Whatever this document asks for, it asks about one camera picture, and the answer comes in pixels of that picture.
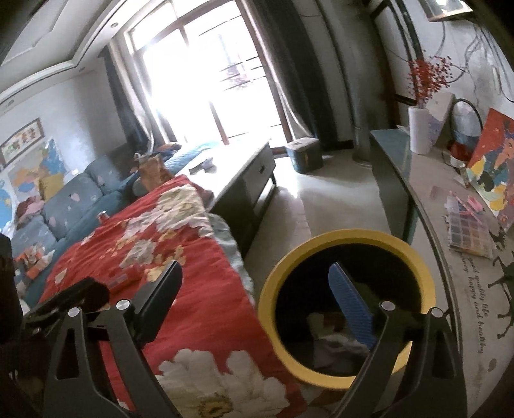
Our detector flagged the wall television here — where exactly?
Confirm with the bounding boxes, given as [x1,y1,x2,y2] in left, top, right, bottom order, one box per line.
[418,0,475,23]

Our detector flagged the blue storage box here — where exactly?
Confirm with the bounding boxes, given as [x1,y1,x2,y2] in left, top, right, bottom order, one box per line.
[285,137,324,174]

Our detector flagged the wall map poster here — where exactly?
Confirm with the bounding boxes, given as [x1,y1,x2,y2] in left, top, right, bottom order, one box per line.
[0,139,68,228]

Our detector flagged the dark window curtain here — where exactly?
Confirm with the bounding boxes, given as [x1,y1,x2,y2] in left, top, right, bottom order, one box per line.
[103,43,179,154]
[249,0,336,150]

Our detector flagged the grey coffee table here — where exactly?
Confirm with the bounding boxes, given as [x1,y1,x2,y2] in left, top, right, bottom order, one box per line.
[188,138,279,252]

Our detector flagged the yellow round bin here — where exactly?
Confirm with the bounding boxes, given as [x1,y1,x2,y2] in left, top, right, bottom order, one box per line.
[257,228,437,391]

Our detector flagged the red artificial flowers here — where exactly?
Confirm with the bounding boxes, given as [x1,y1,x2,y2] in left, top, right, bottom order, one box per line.
[406,55,454,110]

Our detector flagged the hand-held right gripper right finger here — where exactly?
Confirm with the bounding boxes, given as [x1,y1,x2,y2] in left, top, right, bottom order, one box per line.
[327,262,468,418]

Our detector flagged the clear bead organizer box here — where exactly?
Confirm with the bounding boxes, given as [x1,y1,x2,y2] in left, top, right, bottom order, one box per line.
[443,192,495,259]

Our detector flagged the blue patterned sofa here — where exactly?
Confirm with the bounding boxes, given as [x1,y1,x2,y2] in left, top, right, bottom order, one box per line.
[0,141,219,306]

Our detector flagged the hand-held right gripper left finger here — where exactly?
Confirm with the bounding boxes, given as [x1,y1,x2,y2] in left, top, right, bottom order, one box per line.
[44,259,183,418]

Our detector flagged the brown paper bag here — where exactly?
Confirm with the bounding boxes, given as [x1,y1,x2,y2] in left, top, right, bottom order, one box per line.
[138,154,176,192]

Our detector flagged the white crumpled wrapper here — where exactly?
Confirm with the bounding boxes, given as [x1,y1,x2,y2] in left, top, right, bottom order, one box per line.
[312,335,364,369]

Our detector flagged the colourful canvas painting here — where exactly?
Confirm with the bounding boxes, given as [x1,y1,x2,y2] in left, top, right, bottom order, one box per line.
[465,107,514,233]

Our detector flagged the framed calligraphy picture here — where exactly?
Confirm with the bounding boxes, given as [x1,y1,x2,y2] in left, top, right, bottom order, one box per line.
[0,117,43,166]

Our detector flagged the basket with black handle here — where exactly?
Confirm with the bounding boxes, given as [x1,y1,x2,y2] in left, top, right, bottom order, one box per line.
[449,98,483,162]

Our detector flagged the grey standing air conditioner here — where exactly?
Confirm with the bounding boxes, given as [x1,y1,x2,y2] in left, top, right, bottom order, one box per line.
[319,0,388,166]

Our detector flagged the dark console table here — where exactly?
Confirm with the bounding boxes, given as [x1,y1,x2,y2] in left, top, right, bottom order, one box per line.
[368,128,514,418]

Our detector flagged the red floral blanket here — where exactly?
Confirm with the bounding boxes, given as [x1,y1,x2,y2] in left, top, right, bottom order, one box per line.
[38,175,310,418]

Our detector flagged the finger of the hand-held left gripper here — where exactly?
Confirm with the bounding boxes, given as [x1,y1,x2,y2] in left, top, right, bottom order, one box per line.
[25,277,110,328]

